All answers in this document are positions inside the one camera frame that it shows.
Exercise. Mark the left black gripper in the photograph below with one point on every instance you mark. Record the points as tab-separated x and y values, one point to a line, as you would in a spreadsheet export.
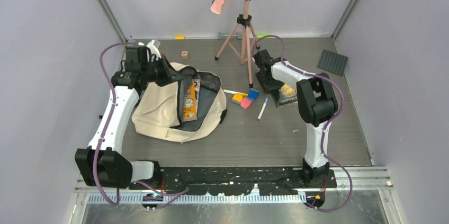
170	73

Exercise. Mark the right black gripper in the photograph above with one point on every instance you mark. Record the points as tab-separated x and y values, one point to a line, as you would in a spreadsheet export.
266	86

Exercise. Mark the beige canvas backpack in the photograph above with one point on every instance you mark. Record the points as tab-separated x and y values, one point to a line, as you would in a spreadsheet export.
159	113

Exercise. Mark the black hardcover book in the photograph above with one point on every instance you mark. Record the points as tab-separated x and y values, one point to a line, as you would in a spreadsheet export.
284	96

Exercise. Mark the orange green paperback book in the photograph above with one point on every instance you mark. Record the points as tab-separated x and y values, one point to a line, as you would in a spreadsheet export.
191	101

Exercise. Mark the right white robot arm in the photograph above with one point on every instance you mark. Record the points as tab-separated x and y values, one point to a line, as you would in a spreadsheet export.
317	106

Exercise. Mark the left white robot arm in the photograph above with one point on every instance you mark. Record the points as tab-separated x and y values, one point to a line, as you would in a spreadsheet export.
101	162

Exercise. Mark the pink tripod stand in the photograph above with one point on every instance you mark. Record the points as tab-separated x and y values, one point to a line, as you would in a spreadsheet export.
248	40

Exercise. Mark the small wooden cube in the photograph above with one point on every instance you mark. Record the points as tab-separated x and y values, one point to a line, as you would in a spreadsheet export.
184	55

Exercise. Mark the blue small eraser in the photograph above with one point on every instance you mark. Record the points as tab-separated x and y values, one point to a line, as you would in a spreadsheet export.
253	94

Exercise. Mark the blue capped white marker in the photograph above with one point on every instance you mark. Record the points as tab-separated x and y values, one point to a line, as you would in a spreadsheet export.
262	109

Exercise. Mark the yellow capped white marker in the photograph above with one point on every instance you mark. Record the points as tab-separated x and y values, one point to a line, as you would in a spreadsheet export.
234	92

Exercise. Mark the yellow orange eraser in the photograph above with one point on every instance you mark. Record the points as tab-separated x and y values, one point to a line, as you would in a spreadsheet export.
237	98

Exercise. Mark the pink eraser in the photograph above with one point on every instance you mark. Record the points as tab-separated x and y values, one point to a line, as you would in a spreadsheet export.
245	103

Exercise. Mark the dark grey studded plate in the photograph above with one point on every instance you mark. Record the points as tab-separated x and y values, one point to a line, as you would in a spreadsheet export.
332	62

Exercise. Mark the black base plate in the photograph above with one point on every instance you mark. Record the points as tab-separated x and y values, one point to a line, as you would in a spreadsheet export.
233	181

